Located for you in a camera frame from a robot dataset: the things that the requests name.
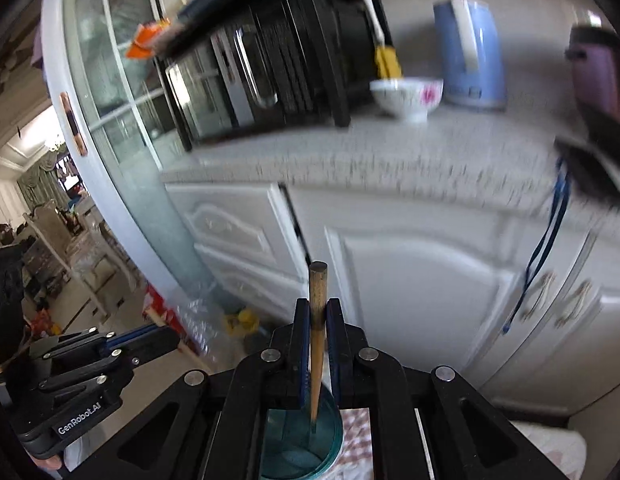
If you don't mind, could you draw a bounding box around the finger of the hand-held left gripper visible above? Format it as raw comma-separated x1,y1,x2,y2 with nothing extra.
31,324,167,359
38,332,182,396

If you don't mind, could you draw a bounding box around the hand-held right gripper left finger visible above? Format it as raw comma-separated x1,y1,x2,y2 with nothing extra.
70,299,313,480

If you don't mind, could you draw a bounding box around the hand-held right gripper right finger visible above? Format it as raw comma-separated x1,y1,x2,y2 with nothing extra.
326,299,571,480

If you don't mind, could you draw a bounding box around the wooden chopstick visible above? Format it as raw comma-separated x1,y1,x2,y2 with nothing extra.
308,261,329,433

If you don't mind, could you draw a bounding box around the teal glass cup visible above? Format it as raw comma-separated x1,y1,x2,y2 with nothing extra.
260,387,345,480

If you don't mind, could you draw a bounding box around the clear plastic bag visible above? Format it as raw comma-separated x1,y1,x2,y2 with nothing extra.
174,284,241,357

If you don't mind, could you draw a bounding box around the white dining chair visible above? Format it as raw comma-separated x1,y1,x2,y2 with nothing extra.
22,199,138,322

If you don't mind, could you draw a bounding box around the white cabinet drawer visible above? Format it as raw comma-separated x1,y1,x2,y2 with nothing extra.
194,242,311,311
165,183,297,281

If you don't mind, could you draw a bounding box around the white cabinet door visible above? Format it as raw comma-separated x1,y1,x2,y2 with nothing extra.
288,187,593,391
482,232,620,415

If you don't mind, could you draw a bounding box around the glass sliding door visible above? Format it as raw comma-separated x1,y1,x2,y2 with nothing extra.
40,0,231,321

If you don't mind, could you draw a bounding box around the white floral bowl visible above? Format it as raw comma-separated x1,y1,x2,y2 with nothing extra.
370,77,445,123

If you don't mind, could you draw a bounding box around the black microwave oven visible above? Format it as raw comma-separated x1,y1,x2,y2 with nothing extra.
152,0,391,153

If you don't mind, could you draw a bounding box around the yellow sponge brush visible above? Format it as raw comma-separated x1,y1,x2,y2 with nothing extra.
347,0,403,81

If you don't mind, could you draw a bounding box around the orange packet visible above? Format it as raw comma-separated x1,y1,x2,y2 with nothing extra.
126,18,171,59

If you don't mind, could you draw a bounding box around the light blue electric kettle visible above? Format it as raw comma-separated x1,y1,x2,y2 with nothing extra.
433,0,508,112

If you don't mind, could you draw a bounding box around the purple rice cooker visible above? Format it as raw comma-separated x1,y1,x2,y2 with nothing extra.
554,25,620,207

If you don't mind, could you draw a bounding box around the metal cabinet door handle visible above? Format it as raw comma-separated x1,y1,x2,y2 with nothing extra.
519,272,557,322
561,280,594,324

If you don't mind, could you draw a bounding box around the copper door handle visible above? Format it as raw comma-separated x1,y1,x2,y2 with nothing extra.
60,92,86,153

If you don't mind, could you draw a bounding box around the blue strap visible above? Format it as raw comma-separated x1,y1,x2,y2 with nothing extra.
502,157,573,333

